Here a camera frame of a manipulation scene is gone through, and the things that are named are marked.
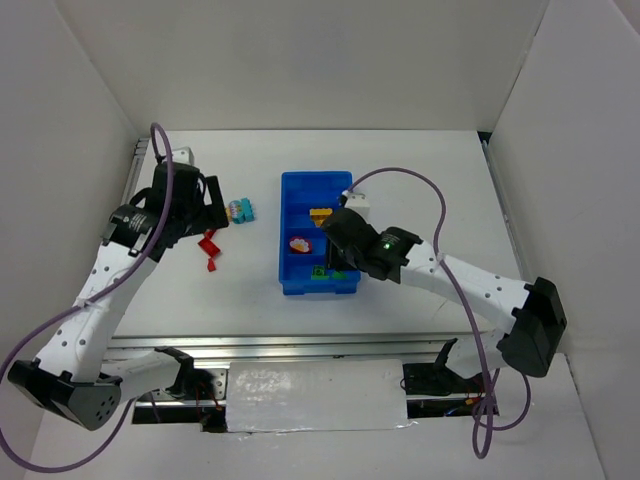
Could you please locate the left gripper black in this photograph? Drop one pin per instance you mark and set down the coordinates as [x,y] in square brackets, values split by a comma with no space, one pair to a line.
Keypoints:
[215,203]

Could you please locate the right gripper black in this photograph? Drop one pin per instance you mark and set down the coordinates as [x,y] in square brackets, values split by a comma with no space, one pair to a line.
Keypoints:
[335,248]

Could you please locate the green rounded lego brick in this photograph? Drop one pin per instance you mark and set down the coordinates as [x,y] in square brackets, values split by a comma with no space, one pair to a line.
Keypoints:
[319,273]

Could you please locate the red sloped lego piece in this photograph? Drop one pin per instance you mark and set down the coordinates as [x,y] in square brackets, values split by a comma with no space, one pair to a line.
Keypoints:
[207,245]

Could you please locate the yellow lego brick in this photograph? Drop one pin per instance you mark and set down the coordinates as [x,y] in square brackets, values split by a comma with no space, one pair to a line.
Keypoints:
[319,215]

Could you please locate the red flower lego brick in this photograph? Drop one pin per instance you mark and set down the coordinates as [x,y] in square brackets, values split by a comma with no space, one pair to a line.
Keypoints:
[300,245]

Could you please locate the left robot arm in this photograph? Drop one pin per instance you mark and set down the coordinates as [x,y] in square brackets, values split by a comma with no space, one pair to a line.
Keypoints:
[69,376]

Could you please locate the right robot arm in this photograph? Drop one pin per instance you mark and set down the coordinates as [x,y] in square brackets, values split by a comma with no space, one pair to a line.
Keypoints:
[528,319]

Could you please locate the teal printed lego block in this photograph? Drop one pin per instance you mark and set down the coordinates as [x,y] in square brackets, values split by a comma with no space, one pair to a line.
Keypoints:
[240,211]

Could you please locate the blue divided plastic tray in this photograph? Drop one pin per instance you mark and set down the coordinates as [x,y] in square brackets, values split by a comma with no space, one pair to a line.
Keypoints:
[301,191]

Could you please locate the white foil cover panel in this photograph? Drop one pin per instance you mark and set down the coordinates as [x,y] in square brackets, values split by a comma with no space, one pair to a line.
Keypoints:
[331,395]

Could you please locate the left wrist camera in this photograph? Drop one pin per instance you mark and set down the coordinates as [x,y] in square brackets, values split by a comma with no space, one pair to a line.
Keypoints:
[183,155]

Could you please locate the aluminium frame rail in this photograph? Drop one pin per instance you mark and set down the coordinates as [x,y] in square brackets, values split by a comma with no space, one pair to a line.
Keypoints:
[297,347]

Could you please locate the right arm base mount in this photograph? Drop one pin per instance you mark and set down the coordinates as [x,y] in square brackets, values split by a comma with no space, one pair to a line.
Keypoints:
[433,393]

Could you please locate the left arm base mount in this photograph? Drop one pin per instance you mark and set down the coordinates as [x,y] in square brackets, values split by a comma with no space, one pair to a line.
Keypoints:
[204,406]

